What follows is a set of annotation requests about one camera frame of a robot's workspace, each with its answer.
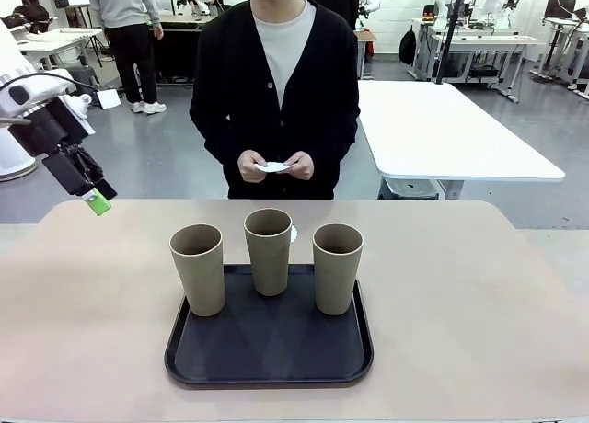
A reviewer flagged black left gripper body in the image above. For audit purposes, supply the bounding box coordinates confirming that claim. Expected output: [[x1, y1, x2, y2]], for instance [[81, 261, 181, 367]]
[[8, 96, 96, 160]]

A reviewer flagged tan tall cup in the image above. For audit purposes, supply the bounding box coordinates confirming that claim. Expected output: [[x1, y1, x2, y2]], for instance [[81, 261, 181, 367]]
[[312, 223, 365, 316], [243, 208, 295, 297], [168, 223, 226, 317]]

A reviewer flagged white cylindrical robot base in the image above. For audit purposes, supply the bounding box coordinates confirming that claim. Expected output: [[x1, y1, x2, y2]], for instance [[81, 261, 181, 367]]
[[0, 123, 38, 181]]

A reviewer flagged person's right forearm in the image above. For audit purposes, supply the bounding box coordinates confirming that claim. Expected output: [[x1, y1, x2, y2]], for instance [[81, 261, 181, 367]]
[[189, 100, 245, 171]]

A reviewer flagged person's right hand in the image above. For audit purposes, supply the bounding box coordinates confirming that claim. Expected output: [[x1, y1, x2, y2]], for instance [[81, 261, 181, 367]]
[[237, 150, 269, 184]]

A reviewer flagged person's left hand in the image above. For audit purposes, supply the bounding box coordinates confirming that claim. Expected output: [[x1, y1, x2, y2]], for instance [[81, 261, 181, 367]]
[[283, 151, 316, 181]]

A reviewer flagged grey plastic stool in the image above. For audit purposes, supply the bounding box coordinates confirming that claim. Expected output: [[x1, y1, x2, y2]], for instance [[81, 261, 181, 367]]
[[68, 65, 100, 93]]

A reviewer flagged white sheet on floor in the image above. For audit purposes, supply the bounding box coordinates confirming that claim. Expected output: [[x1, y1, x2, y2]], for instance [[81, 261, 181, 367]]
[[98, 89, 123, 110]]

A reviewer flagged white folding table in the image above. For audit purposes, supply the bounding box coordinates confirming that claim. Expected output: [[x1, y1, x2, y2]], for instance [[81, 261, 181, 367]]
[[17, 27, 103, 70]]

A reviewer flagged black bag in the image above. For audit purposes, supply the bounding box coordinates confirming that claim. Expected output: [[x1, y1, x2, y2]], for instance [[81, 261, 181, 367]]
[[0, 2, 51, 33]]

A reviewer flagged person in grey hoodie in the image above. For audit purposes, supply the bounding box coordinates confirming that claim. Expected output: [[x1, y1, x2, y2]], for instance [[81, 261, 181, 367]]
[[87, 0, 167, 116]]

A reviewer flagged person in black cardigan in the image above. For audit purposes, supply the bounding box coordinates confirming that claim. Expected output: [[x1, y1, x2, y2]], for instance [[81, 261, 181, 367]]
[[189, 0, 361, 200]]

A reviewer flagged black plastic tray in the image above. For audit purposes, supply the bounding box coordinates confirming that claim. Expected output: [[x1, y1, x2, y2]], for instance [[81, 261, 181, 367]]
[[164, 263, 375, 390]]

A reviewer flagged person in black clothes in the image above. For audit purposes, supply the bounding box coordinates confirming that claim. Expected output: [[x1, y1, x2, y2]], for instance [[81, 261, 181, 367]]
[[306, 0, 360, 29]]

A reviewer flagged black backpack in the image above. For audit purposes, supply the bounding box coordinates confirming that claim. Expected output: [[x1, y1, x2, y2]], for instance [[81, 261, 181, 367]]
[[398, 25, 418, 66]]

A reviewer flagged large white table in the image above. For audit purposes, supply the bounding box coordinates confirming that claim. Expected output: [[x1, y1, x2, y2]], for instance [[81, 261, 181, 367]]
[[357, 80, 566, 200]]

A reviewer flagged black vertical pole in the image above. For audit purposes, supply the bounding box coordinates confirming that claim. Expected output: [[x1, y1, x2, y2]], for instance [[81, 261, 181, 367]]
[[435, 0, 464, 85]]

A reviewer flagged long white lab desk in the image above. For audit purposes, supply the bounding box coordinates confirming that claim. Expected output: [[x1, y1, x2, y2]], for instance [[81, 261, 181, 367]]
[[411, 17, 547, 103]]

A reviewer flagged white desk with monitor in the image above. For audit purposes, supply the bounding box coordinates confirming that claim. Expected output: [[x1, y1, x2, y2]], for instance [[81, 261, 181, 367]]
[[542, 16, 589, 91]]

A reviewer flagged black monitor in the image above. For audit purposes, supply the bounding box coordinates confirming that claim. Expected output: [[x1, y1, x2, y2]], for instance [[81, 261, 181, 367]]
[[544, 0, 577, 19]]

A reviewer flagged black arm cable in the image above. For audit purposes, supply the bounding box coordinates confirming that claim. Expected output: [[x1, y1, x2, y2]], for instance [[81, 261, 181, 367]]
[[0, 72, 102, 93]]

